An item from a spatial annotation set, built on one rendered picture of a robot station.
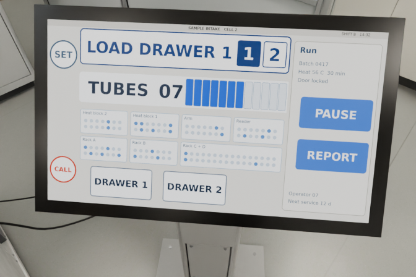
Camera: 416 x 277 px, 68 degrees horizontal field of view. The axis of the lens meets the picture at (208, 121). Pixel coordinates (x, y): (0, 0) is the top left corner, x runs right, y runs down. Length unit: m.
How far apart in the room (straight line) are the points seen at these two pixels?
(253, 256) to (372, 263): 0.52
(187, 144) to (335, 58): 0.24
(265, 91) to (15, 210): 1.57
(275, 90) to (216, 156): 0.13
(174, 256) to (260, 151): 1.06
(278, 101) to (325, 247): 1.21
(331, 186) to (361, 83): 0.15
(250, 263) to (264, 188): 1.01
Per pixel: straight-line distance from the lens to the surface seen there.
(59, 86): 0.50
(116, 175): 0.49
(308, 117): 0.46
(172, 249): 1.48
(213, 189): 0.46
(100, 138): 0.48
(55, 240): 1.67
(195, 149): 0.45
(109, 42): 0.48
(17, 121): 2.30
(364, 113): 0.48
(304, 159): 0.46
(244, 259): 1.46
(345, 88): 0.47
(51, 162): 0.52
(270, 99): 0.44
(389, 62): 0.49
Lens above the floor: 1.40
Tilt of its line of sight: 46 degrees down
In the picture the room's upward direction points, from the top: straight up
